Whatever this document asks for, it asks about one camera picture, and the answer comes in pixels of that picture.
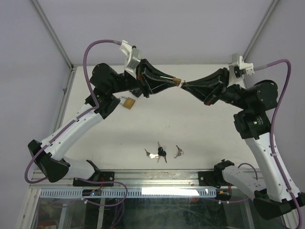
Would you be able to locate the black headed key set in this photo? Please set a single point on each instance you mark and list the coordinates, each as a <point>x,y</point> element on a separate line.
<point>161,152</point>

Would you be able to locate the aluminium mounting rail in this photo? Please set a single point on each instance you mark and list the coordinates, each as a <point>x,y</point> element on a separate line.
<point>140,178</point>

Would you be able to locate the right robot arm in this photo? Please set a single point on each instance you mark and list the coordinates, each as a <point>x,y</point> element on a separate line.
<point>277,194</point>

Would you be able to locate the small brass padlock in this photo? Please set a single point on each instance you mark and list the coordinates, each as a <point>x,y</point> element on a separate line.
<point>177,81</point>

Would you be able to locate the right silver key set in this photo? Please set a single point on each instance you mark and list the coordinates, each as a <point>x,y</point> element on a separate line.
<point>180,152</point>

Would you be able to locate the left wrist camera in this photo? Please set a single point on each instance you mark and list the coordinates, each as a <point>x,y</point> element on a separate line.
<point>133,57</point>

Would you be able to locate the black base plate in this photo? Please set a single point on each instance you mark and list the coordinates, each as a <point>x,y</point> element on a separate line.
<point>102,176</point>
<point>211,178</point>

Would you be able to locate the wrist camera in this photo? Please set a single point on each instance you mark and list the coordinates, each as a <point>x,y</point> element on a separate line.
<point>133,57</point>
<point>238,69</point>

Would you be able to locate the medium brass padlock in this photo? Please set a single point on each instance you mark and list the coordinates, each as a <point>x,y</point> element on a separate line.
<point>127,102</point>

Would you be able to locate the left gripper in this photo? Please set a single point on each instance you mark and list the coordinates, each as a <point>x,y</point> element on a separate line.
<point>149,79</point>

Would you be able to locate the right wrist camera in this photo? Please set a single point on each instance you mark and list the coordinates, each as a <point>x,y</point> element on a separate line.
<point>238,69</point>

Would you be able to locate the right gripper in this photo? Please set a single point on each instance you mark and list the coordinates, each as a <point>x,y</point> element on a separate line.
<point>208,89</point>

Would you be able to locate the silver key set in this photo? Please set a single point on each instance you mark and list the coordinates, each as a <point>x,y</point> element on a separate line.
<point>150,155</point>
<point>180,152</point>

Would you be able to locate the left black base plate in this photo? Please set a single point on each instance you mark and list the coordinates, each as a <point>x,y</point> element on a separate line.
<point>102,176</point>

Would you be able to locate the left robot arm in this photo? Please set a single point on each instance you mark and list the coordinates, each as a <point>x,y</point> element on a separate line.
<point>49,154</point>

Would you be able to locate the white slotted cable duct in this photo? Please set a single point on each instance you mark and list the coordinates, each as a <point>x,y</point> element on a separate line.
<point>145,192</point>

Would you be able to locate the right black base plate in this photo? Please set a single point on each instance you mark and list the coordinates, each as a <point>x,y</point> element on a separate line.
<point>211,178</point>

